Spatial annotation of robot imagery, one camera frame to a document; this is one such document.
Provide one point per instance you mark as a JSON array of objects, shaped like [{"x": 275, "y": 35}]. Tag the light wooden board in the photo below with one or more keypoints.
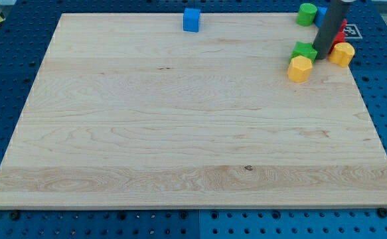
[{"x": 129, "y": 111}]

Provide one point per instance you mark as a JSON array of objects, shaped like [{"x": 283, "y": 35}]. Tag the blue cube block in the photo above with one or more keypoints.
[{"x": 191, "y": 20}]

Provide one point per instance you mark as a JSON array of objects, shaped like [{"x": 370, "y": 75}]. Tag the yellow octagon block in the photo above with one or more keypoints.
[{"x": 299, "y": 69}]

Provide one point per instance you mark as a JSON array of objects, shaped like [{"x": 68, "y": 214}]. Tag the green star block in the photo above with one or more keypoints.
[{"x": 304, "y": 49}]

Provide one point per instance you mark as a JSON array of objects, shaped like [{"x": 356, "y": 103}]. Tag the green cylinder block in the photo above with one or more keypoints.
[{"x": 306, "y": 14}]

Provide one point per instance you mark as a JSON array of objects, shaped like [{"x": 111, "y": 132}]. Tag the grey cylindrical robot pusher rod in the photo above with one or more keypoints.
[{"x": 330, "y": 26}]

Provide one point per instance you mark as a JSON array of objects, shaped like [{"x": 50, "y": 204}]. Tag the yellow rounded block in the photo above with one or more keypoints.
[{"x": 342, "y": 54}]

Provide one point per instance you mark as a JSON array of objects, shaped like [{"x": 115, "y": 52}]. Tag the blue block behind rod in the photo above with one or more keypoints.
[{"x": 320, "y": 15}]

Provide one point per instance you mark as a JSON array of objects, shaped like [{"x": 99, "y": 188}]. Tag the red block behind rod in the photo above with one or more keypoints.
[{"x": 340, "y": 37}]

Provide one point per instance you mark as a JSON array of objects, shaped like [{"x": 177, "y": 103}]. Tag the white fiducial marker tag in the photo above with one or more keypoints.
[{"x": 352, "y": 32}]

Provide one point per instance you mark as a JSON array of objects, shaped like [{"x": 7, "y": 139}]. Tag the black bolt left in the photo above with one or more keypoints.
[{"x": 14, "y": 215}]

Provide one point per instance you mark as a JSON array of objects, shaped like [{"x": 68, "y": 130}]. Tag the black bolt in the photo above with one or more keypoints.
[
  {"x": 14, "y": 215},
  {"x": 382, "y": 212}
]

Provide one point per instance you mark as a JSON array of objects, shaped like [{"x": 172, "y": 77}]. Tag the black bolt right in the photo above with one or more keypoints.
[{"x": 382, "y": 212}]

